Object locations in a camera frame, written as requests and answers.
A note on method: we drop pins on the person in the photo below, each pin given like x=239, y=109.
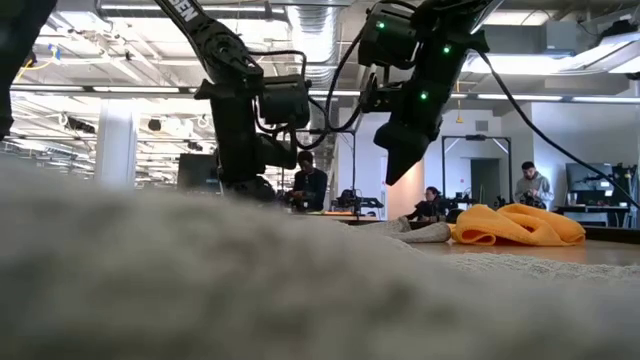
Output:
x=310, y=185
x=534, y=187
x=430, y=205

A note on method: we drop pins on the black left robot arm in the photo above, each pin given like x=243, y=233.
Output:
x=220, y=45

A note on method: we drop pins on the black portal frame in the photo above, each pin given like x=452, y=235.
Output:
x=475, y=137

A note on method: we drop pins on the white building pillar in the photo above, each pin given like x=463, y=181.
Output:
x=116, y=145

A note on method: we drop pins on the black robot equipment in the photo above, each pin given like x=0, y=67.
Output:
x=352, y=200

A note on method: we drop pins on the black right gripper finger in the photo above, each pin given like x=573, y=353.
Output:
x=405, y=162

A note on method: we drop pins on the black desk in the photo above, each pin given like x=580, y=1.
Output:
x=592, y=210

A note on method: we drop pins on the silver ceiling duct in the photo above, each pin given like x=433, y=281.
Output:
x=312, y=45

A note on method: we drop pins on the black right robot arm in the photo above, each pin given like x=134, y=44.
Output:
x=440, y=30

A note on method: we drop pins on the black computer monitor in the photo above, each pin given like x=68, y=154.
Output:
x=197, y=172
x=589, y=177

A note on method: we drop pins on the orange microfiber towel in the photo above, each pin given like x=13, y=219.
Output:
x=520, y=227

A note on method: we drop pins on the grey waffle microfiber towel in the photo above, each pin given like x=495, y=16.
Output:
x=200, y=290
x=425, y=232

